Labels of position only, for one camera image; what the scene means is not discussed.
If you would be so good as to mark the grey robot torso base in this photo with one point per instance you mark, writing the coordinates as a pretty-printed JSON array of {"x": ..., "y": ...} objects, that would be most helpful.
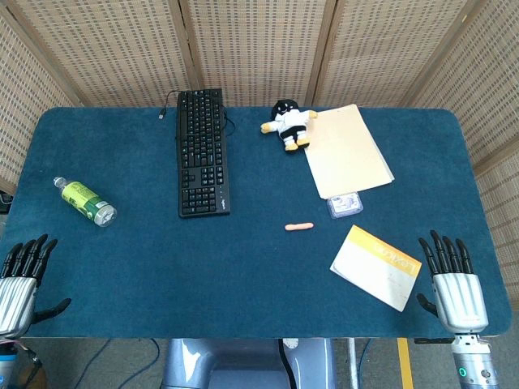
[{"x": 190, "y": 364}]

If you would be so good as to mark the black computer keyboard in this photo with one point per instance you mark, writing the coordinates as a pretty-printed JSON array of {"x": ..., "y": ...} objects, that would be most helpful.
[{"x": 202, "y": 162}]

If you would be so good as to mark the plastic bottle green label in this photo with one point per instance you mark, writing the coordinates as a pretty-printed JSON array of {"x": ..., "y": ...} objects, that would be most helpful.
[{"x": 83, "y": 198}]

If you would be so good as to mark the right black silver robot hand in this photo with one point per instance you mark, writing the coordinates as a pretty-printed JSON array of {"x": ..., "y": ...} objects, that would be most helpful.
[{"x": 460, "y": 296}]

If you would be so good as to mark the beige manila folder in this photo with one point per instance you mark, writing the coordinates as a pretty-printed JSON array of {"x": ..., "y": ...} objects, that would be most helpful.
[{"x": 344, "y": 154}]

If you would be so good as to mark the yellow white booklet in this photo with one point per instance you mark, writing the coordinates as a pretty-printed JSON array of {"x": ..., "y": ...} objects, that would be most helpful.
[{"x": 373, "y": 267}]

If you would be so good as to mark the blue carpet table mat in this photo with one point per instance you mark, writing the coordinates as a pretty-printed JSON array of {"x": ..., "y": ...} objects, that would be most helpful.
[{"x": 243, "y": 283}]

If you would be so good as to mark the woven wooden folding screen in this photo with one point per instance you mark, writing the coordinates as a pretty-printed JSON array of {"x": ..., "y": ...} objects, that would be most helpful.
[{"x": 259, "y": 40}]

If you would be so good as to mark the yellow floor tape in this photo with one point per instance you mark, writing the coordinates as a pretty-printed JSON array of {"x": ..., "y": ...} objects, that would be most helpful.
[{"x": 404, "y": 364}]

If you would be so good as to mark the clear plastic card box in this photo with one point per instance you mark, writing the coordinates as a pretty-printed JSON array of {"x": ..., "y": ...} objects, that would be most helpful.
[{"x": 344, "y": 206}]

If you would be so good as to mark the black white plush doll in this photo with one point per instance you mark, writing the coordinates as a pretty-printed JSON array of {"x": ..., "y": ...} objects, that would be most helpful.
[{"x": 290, "y": 121}]

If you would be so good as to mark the white table leg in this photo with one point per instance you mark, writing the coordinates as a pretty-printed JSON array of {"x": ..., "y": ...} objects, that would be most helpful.
[{"x": 353, "y": 364}]

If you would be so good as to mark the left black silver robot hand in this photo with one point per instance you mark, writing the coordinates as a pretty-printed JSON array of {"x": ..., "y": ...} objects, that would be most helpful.
[{"x": 14, "y": 300}]

